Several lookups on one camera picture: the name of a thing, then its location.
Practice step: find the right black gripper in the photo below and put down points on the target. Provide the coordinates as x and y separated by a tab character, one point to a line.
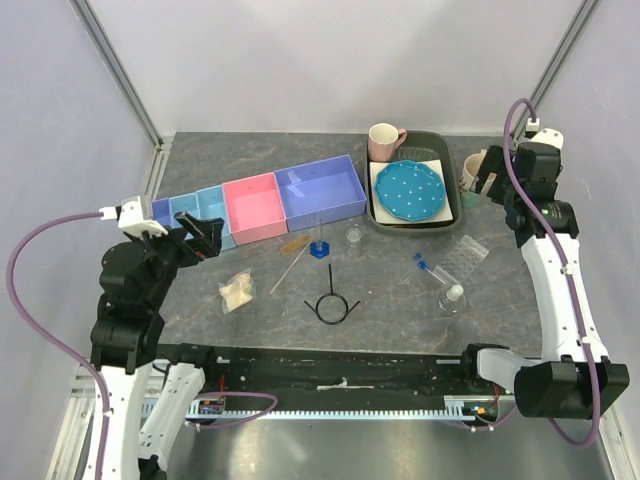
497	157

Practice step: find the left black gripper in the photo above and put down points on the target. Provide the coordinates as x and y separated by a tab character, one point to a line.
205	245

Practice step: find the bag of cotton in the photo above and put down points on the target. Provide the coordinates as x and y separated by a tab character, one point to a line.
238	291

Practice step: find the glass stirring rod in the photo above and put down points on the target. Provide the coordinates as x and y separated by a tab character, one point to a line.
289	268

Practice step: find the graduated cylinder blue base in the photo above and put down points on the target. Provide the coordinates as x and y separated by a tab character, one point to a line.
319	247

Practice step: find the glass flask white stopper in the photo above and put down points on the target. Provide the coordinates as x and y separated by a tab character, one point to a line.
452	299

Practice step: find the black wire spring clamp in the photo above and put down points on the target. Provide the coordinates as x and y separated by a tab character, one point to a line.
332	308

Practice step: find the small glass beaker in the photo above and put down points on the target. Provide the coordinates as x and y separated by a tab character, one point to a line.
354	237

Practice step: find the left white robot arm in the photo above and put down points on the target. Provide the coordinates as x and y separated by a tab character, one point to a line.
135	278

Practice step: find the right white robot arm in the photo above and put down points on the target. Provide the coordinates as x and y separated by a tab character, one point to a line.
575	376

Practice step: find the cream floral mug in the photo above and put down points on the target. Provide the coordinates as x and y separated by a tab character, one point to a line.
469	197

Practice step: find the light blue bin right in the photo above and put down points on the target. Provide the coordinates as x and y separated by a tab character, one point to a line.
212	205

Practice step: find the light blue bin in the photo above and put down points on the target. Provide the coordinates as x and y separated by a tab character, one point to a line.
212	205
183	203

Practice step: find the light blue bin left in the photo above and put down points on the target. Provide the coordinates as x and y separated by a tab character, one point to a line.
183	203

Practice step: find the small purple bin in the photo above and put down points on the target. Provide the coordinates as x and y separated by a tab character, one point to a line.
161	211

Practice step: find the pink bin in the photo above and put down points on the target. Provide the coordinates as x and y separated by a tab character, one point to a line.
254	207

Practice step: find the clear test tube rack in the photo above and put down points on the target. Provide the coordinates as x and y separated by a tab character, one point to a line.
464	258

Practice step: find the blue polka dot plate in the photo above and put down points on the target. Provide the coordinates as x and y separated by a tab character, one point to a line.
410	191

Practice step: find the brown wooden spatula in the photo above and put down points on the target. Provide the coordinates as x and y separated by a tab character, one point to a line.
295	245

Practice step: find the blue cap test tube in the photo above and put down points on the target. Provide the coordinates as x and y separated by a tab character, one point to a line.
438	273

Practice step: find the white square plate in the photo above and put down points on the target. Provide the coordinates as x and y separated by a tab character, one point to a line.
407	193

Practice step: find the pink mug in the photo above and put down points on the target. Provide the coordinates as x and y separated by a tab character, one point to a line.
383	140

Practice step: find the large purple bin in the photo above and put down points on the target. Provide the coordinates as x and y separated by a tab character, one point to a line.
328	190

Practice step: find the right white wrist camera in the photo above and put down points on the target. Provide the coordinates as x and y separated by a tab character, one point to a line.
534	132

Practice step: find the light blue cable duct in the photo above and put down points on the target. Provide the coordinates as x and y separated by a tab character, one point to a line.
453	410

